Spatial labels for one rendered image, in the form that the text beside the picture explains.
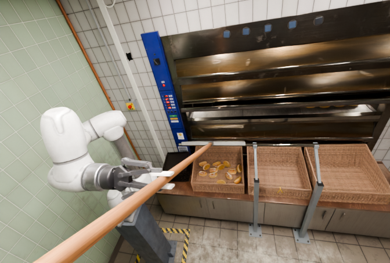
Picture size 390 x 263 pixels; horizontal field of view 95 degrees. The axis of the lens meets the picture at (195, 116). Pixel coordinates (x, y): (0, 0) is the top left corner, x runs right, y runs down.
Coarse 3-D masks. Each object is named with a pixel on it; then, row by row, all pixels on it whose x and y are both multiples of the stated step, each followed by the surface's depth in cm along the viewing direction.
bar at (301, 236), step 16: (256, 144) 158; (272, 144) 155; (288, 144) 152; (304, 144) 149; (256, 160) 158; (256, 176) 155; (256, 192) 161; (320, 192) 145; (256, 208) 177; (256, 224) 195; (304, 224) 178; (304, 240) 191
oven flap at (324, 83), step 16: (240, 80) 168; (256, 80) 165; (272, 80) 162; (288, 80) 158; (304, 80) 156; (320, 80) 153; (336, 80) 150; (352, 80) 147; (368, 80) 145; (384, 80) 142; (192, 96) 183; (208, 96) 179; (224, 96) 176; (240, 96) 172; (256, 96) 167; (272, 96) 163
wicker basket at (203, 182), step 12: (204, 156) 224; (216, 156) 220; (228, 168) 213; (192, 180) 193; (204, 180) 206; (216, 180) 203; (228, 180) 200; (216, 192) 191; (228, 192) 188; (240, 192) 185
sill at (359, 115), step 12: (192, 120) 204; (204, 120) 200; (216, 120) 197; (228, 120) 194; (240, 120) 191; (252, 120) 188; (264, 120) 185; (276, 120) 183; (288, 120) 180; (300, 120) 178; (312, 120) 175
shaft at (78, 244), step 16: (208, 144) 133; (192, 160) 83; (160, 176) 53; (144, 192) 42; (112, 208) 34; (128, 208) 35; (96, 224) 28; (112, 224) 31; (80, 240) 25; (96, 240) 27; (48, 256) 22; (64, 256) 22; (80, 256) 25
